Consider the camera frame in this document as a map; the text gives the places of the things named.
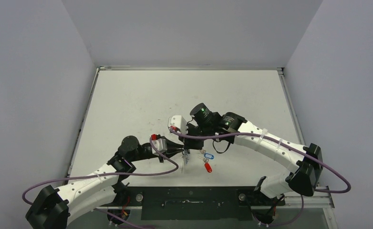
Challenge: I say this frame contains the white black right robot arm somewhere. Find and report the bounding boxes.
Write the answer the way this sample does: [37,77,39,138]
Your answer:
[185,103,323,205]

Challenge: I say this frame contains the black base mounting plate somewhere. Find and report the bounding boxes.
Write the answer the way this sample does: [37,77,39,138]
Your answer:
[108,186,285,220]

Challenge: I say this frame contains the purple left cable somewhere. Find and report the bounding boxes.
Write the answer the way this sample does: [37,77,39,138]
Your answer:
[22,139,179,229]

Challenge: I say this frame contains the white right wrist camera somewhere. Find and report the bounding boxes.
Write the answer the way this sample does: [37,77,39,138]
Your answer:
[167,115,187,135]

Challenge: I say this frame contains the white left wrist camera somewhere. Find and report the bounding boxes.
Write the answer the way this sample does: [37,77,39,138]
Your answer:
[151,134,168,154]

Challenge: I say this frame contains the silver metal key plate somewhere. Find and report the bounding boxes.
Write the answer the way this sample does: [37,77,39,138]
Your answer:
[181,149,190,174]

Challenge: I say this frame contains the blue white key tag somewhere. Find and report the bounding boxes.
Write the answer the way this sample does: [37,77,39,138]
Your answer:
[204,153,214,160]

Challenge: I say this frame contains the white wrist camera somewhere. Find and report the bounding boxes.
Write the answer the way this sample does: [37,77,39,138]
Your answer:
[151,134,168,154]
[167,115,187,135]

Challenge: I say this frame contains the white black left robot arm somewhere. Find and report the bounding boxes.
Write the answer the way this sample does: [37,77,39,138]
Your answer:
[25,135,184,229]

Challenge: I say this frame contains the red key tag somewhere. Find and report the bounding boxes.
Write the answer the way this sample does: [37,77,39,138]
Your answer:
[204,162,212,173]

